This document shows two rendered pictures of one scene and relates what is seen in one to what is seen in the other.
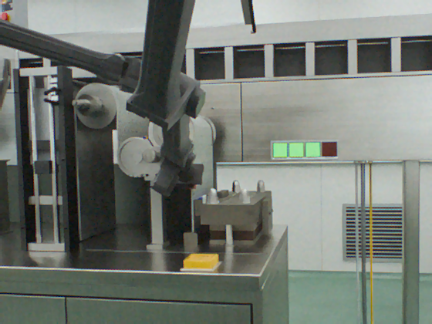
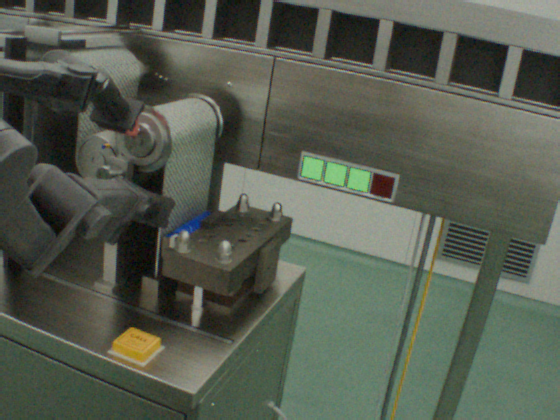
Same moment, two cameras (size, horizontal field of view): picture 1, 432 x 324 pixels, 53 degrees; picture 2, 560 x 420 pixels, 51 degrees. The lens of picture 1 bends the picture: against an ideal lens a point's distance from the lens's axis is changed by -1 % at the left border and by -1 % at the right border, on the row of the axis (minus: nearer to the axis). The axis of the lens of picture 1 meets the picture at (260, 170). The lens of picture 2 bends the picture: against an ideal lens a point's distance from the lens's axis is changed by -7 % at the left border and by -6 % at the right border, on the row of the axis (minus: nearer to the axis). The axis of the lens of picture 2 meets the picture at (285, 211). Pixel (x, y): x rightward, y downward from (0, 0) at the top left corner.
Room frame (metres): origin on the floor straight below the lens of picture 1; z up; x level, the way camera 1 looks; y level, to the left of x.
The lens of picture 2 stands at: (0.10, -0.22, 1.59)
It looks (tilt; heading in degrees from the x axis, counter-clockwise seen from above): 19 degrees down; 8
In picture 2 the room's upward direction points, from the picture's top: 9 degrees clockwise
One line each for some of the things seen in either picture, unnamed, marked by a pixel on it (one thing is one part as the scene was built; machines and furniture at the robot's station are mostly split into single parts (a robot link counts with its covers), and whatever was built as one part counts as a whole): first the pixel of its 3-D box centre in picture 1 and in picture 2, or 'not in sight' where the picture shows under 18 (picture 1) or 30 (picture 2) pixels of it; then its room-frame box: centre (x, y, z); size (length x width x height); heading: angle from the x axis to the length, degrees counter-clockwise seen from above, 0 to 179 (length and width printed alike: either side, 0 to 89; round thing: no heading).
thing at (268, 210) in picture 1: (268, 215); (268, 265); (1.45, -0.03, 0.96); 0.10 x 0.03 x 0.11; 171
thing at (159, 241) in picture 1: (156, 197); (112, 225); (1.29, 0.31, 1.05); 0.06 x 0.05 x 0.31; 171
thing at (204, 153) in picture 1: (203, 173); (187, 191); (1.44, 0.19, 1.11); 0.23 x 0.01 x 0.18; 171
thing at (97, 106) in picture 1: (90, 106); not in sight; (1.34, 0.52, 1.33); 0.06 x 0.06 x 0.06; 81
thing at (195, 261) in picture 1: (201, 261); (136, 344); (1.07, 0.15, 0.91); 0.07 x 0.07 x 0.02; 81
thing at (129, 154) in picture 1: (151, 155); (126, 150); (1.47, 0.37, 1.17); 0.26 x 0.12 x 0.12; 171
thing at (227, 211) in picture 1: (240, 205); (233, 243); (1.45, 0.07, 1.00); 0.40 x 0.16 x 0.06; 171
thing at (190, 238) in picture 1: (204, 230); (179, 265); (1.44, 0.19, 0.92); 0.28 x 0.04 x 0.04; 171
